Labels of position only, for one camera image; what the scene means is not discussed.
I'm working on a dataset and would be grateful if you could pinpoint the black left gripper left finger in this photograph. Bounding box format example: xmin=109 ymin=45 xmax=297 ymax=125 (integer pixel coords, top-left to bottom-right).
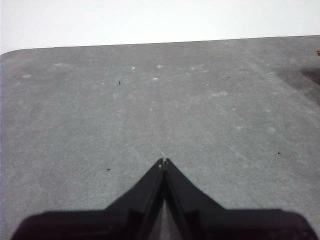
xmin=11 ymin=158 xmax=165 ymax=240

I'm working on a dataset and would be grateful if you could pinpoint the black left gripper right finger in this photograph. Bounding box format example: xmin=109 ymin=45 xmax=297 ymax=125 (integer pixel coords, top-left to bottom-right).
xmin=163 ymin=157 xmax=319 ymax=240

